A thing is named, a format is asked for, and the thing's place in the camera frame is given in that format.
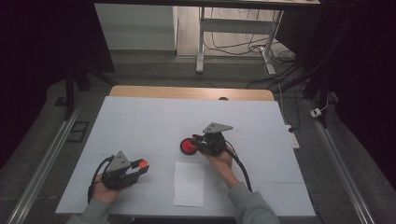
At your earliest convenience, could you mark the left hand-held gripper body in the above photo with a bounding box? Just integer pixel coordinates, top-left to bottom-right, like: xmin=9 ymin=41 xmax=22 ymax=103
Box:
xmin=101 ymin=150 xmax=141 ymax=191

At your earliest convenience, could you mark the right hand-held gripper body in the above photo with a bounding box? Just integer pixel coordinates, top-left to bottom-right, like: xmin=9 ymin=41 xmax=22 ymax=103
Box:
xmin=199 ymin=122 xmax=233 ymax=158

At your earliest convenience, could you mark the round red ink pad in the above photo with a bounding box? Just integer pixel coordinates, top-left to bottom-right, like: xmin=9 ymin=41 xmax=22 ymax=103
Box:
xmin=179 ymin=137 xmax=199 ymax=156

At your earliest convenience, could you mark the small white paper sheet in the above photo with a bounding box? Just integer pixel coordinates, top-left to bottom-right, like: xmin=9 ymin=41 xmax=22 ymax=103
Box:
xmin=173 ymin=161 xmax=205 ymax=208

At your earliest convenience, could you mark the person's left hand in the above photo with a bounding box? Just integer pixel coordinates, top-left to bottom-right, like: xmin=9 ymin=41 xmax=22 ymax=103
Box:
xmin=91 ymin=174 xmax=124 ymax=204

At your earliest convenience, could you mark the person's right hand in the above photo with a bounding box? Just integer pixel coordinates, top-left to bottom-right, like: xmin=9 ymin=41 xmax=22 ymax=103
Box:
xmin=202 ymin=146 xmax=240 ymax=189

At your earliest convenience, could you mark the large white table cover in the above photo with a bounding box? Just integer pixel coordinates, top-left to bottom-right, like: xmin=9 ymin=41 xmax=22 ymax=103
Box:
xmin=55 ymin=95 xmax=317 ymax=217

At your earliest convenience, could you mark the wooden table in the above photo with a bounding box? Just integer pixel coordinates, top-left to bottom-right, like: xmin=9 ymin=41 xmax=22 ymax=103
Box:
xmin=108 ymin=85 xmax=276 ymax=102

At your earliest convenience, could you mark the black floor box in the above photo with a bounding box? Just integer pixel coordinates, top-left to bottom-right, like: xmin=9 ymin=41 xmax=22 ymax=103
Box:
xmin=66 ymin=120 xmax=90 ymax=144

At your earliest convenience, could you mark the white power strip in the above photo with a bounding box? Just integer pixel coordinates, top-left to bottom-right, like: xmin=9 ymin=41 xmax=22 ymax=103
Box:
xmin=284 ymin=124 xmax=301 ymax=149

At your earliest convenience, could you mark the black metal stand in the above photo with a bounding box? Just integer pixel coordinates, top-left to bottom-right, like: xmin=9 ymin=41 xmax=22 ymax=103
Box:
xmin=64 ymin=62 xmax=116 ymax=120

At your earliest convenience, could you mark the white cabinet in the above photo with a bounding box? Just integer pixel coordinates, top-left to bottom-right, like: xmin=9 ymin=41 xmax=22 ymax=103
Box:
xmin=93 ymin=3 xmax=178 ymax=51

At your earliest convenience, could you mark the dark curtain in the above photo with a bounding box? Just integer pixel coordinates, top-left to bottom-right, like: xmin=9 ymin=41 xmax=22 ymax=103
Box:
xmin=275 ymin=0 xmax=396 ymax=190
xmin=0 ymin=0 xmax=115 ymax=169

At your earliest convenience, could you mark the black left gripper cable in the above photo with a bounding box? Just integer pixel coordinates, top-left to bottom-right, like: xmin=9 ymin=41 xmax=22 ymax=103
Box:
xmin=87 ymin=155 xmax=115 ymax=204

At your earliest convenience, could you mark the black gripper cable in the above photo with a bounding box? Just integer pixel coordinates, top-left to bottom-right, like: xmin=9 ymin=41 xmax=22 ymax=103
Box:
xmin=87 ymin=155 xmax=115 ymax=204
xmin=223 ymin=141 xmax=254 ymax=193

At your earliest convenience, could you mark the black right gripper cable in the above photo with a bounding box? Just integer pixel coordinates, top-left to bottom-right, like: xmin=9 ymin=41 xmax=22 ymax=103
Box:
xmin=223 ymin=141 xmax=254 ymax=193

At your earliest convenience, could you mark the aluminium floor rail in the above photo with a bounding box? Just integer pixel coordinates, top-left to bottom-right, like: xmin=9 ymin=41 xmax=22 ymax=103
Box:
xmin=6 ymin=105 xmax=82 ymax=224
xmin=306 ymin=99 xmax=376 ymax=224

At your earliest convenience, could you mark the thick black floor cable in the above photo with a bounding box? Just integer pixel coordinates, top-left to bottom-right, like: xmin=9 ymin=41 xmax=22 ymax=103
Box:
xmin=246 ymin=62 xmax=302 ymax=90

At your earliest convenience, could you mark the thin black floor cable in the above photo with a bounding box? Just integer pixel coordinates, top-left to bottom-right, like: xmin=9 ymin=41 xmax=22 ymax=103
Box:
xmin=204 ymin=7 xmax=295 ymax=63

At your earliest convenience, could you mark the white desk frame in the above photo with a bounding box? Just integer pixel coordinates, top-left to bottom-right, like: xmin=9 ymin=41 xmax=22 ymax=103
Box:
xmin=195 ymin=6 xmax=285 ymax=76

